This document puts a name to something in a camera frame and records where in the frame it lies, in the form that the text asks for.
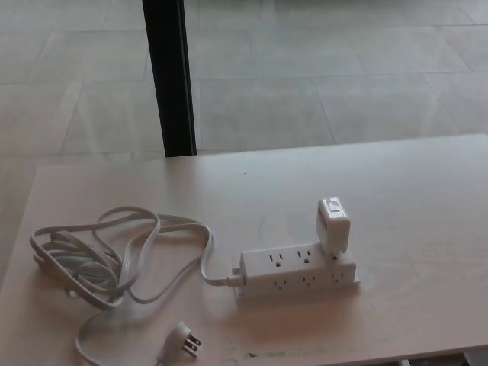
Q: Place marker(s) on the white angled three-prong plug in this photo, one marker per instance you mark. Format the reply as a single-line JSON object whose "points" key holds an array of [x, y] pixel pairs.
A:
{"points": [[176, 339]]}

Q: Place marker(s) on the white multi-outlet power strip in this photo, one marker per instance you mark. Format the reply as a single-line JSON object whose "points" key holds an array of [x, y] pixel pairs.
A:
{"points": [[289, 272]]}

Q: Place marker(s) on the black window frame post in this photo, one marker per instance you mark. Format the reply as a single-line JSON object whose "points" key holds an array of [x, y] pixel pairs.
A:
{"points": [[171, 76]]}

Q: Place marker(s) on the white wall charger adapter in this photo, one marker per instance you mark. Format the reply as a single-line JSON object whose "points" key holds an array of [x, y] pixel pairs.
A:
{"points": [[332, 233]]}

